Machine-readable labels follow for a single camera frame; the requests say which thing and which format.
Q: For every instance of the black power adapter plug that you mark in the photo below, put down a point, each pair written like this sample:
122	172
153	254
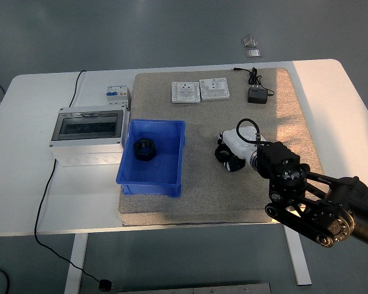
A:
257	95

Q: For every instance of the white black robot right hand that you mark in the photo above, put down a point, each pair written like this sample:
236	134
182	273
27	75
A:
237	141

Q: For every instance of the grey metal plate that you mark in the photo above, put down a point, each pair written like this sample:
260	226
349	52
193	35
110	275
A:
193	288

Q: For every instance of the white table leg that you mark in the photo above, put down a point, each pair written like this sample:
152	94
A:
76	263
300	260

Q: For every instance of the black plug on floor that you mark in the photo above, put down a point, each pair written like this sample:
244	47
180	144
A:
104	286

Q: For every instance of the white flat socket panel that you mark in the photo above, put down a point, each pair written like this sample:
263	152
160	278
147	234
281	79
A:
185	92

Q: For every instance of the blue plastic box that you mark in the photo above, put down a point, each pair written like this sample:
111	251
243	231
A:
150	174

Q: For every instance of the white socket panel raised block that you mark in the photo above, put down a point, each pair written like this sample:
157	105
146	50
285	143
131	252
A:
215	88

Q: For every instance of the grey-brown mat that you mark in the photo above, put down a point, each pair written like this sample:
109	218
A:
220	196

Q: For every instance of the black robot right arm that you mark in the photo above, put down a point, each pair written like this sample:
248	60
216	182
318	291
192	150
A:
285	171

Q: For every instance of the white blue circuit breaker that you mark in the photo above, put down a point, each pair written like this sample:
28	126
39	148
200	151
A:
116	93

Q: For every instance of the grey distribution box clear lid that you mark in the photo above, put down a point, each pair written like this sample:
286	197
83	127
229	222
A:
89	144

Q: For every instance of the open metal floor socket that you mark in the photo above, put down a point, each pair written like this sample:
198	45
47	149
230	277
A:
248	41

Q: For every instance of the black hex nut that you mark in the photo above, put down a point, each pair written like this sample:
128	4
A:
147	154
220	154

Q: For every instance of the closed metal floor socket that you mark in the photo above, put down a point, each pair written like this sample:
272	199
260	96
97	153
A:
253	54

